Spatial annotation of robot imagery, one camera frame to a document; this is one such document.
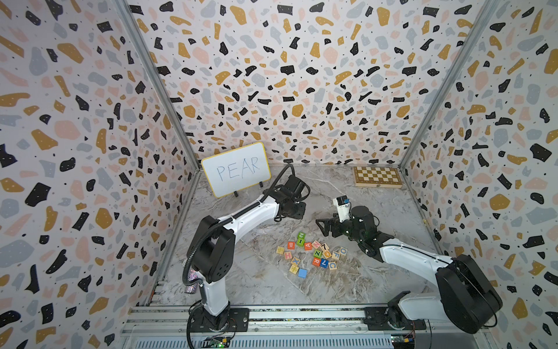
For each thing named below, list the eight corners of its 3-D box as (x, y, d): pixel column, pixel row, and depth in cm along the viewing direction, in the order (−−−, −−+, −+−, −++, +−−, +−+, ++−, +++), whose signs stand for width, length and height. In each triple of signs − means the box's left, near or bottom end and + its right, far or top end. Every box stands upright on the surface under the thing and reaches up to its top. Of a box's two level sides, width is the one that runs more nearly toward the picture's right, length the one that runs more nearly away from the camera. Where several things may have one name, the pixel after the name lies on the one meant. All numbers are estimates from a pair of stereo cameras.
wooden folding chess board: (355, 187, 115) (357, 184, 113) (351, 169, 123) (352, 166, 121) (403, 188, 115) (405, 184, 113) (396, 170, 123) (397, 167, 121)
